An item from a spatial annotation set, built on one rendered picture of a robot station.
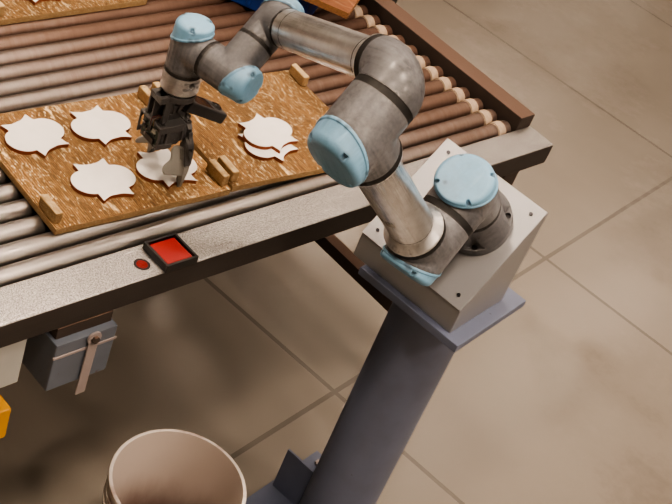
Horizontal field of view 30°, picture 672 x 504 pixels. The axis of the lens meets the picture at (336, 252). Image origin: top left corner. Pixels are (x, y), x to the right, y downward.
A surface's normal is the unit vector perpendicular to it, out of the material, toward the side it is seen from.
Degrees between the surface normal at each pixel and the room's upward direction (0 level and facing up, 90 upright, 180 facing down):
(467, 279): 43
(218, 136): 0
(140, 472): 87
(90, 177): 0
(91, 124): 0
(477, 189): 35
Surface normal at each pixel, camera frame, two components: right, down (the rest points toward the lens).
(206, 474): -0.47, 0.36
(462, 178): -0.11, -0.44
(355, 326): 0.31, -0.74
